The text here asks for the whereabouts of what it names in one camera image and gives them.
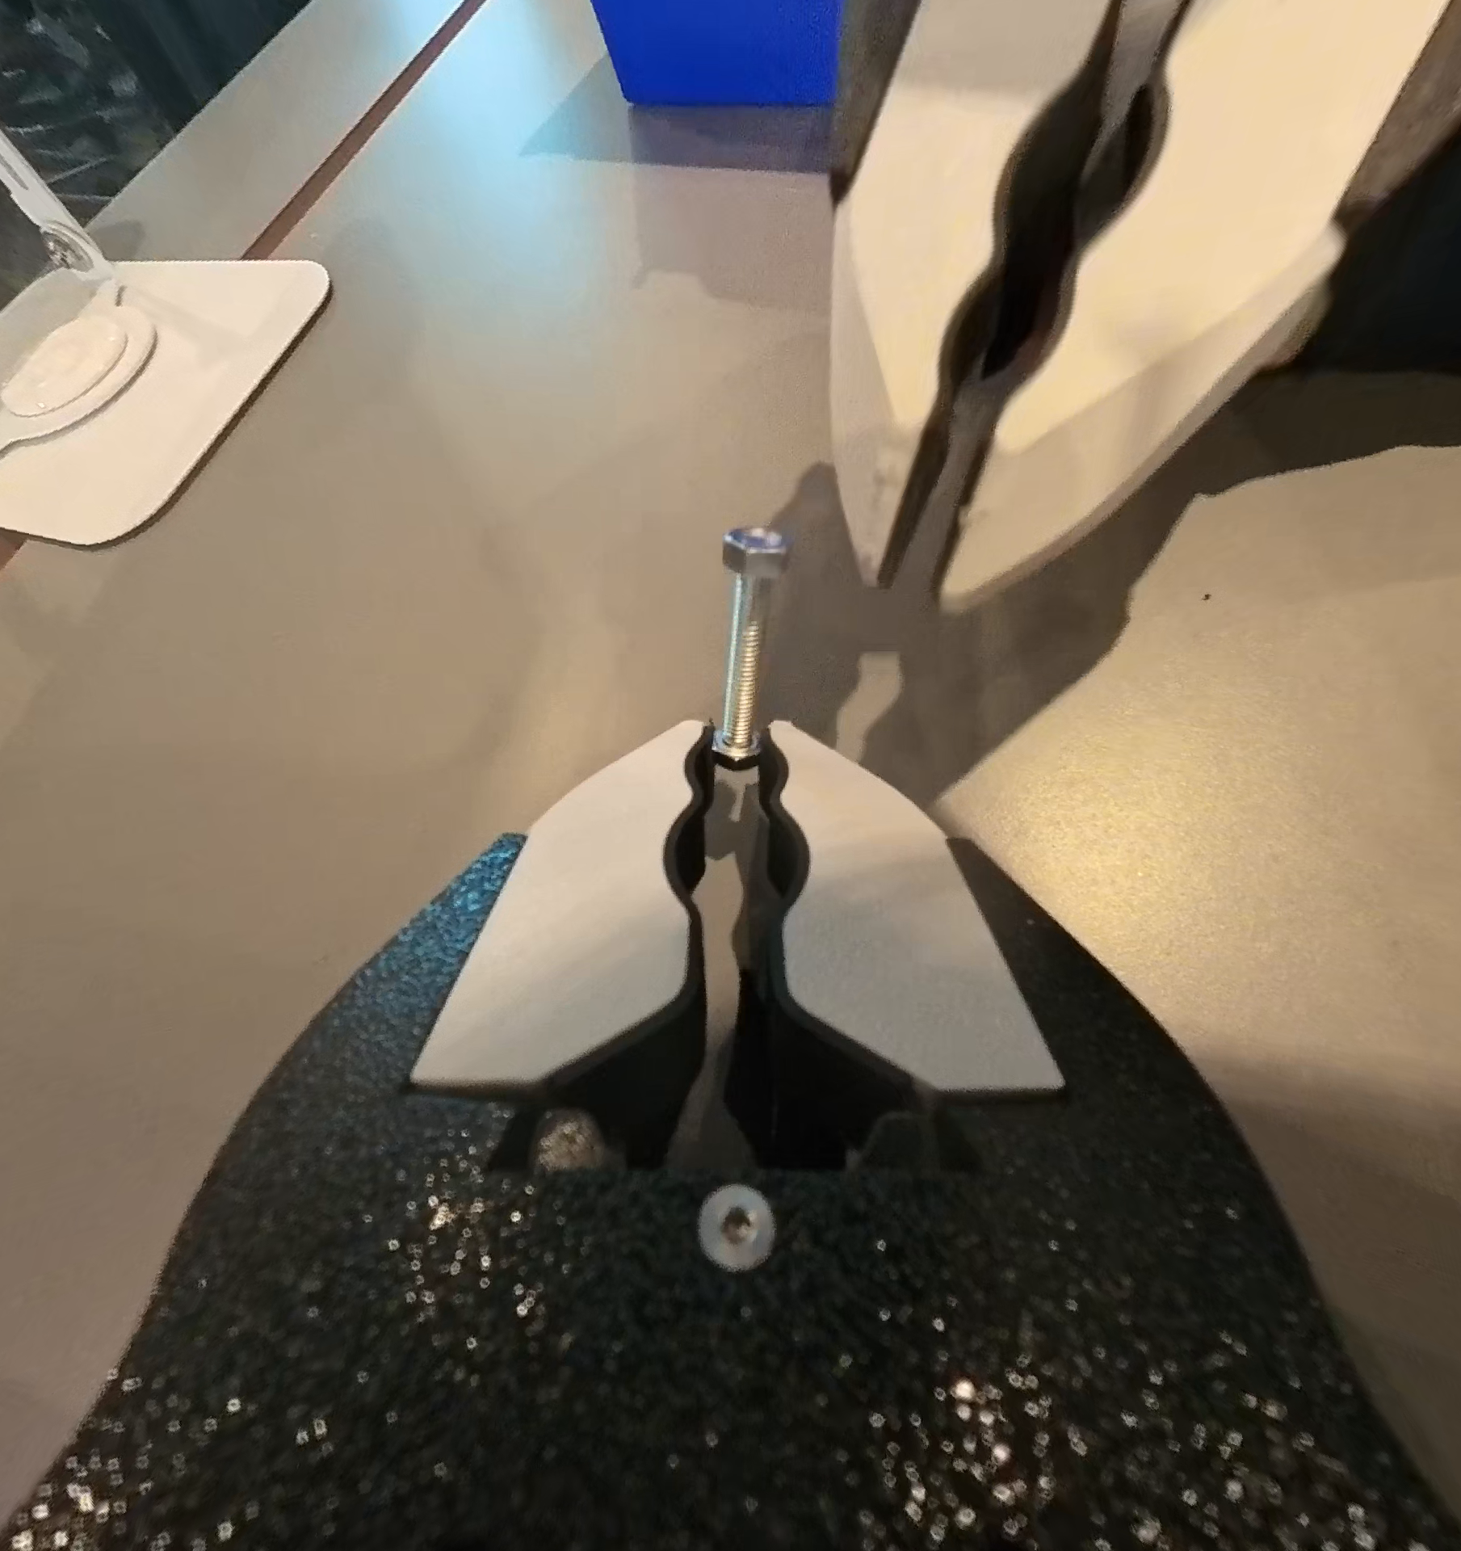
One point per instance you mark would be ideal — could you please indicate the silver steel bolt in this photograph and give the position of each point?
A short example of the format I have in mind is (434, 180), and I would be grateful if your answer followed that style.
(742, 643)

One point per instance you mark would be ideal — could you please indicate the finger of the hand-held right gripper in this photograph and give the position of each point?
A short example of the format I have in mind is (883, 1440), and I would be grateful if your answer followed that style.
(925, 220)
(1215, 266)

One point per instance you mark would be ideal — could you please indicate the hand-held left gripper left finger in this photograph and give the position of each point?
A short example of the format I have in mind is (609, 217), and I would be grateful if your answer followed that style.
(561, 958)

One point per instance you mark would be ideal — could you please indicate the silver hex nut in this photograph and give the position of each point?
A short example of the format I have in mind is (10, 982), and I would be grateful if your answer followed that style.
(735, 749)

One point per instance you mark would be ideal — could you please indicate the white document stand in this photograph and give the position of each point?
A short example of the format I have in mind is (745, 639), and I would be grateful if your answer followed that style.
(136, 388)

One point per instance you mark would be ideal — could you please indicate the blue plastic bin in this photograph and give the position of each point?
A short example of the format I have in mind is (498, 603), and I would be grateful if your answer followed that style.
(718, 48)

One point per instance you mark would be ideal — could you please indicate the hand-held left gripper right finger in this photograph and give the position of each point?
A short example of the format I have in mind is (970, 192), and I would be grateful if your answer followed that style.
(912, 971)

